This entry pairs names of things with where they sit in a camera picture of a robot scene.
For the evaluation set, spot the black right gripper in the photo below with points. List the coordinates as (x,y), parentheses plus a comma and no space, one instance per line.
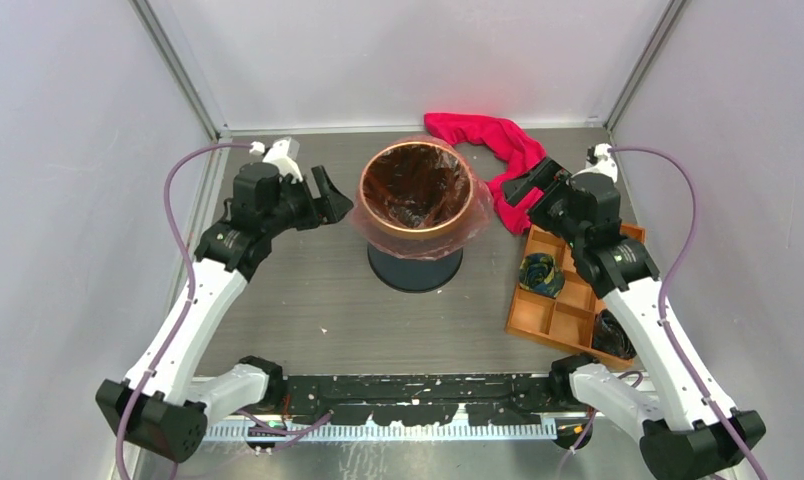
(551,177)

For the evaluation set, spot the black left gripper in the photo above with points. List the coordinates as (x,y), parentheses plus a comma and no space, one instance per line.
(330,207)

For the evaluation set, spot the dark blue gold-rimmed trash bin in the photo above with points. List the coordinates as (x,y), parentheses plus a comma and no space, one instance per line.
(413,276)

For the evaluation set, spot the red translucent trash bag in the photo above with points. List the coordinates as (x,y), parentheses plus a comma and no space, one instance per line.
(420,199)

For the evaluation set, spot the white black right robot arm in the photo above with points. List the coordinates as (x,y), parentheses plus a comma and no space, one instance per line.
(691,428)

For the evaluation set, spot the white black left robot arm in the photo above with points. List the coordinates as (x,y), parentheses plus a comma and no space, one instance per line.
(263,205)

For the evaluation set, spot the rolled dark blue patterned tie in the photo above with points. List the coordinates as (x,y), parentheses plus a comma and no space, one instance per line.
(539,274)

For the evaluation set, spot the crumpled magenta cloth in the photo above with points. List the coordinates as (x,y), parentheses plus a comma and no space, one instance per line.
(508,143)

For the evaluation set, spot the orange wooden organizer tray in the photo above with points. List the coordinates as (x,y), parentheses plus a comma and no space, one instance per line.
(566,321)

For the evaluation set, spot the rolled dark tie front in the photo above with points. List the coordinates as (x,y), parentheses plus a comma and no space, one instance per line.
(610,337)

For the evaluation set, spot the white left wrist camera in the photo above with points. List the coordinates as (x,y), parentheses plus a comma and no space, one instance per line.
(282,153)

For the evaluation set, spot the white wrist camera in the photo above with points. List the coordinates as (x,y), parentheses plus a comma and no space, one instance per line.
(600,160)
(282,153)

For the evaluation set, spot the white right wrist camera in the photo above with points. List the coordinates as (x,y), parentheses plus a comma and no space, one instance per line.
(600,160)

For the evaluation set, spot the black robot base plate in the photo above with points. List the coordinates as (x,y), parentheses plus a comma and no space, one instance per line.
(505,399)

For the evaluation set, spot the aluminium frame rail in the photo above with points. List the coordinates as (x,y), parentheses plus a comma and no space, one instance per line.
(176,431)

